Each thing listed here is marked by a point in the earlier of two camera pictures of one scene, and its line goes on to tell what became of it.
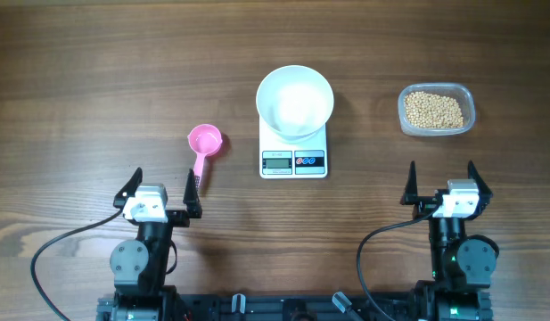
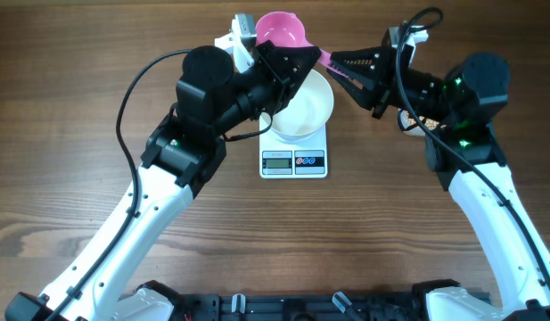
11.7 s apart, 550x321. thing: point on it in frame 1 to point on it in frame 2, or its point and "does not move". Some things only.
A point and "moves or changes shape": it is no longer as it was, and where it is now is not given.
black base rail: x=299 y=307 does not move
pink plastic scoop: x=204 y=140 moves or changes shape
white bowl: x=294 y=102 does not move
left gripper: x=178 y=219 to x=276 y=63
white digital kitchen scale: x=286 y=160 does not move
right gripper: x=425 y=205 to x=382 y=68
